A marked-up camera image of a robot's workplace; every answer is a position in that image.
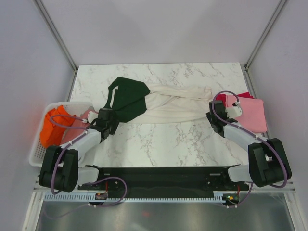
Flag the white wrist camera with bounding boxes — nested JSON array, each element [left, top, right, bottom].
[[82, 111, 98, 123], [226, 102, 243, 118]]

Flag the orange t shirt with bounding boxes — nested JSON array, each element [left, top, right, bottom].
[[40, 105, 76, 148]]

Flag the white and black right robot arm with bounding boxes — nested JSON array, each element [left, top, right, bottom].
[[206, 101, 292, 190]]

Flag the white slotted cable duct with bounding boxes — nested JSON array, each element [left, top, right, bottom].
[[44, 192, 239, 203]]

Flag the light pink folded t shirt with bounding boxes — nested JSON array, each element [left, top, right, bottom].
[[225, 95, 267, 133]]

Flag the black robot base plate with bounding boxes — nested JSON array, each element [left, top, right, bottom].
[[78, 167, 249, 198]]

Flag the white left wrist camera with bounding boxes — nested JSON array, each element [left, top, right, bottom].
[[82, 111, 98, 123]]

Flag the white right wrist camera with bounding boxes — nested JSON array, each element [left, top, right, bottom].
[[226, 102, 243, 118]]

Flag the left aluminium frame post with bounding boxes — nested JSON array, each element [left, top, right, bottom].
[[33, 0, 78, 73]]

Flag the cream and green Charlie Brown shirt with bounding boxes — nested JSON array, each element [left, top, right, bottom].
[[105, 77, 212, 124]]

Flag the aluminium frame post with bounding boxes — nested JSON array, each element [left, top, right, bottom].
[[242, 0, 288, 71], [33, 0, 78, 73]]

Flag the white plastic laundry basket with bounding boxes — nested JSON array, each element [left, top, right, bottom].
[[29, 102, 93, 167]]

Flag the salmon pink t shirt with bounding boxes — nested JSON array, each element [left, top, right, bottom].
[[60, 107, 96, 145]]

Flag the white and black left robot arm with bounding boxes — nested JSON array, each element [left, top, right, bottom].
[[38, 108, 119, 195]]

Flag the right aluminium frame post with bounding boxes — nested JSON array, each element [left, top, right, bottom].
[[242, 0, 288, 71]]

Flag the crimson folded t shirt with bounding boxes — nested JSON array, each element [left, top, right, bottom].
[[215, 91, 256, 133]]

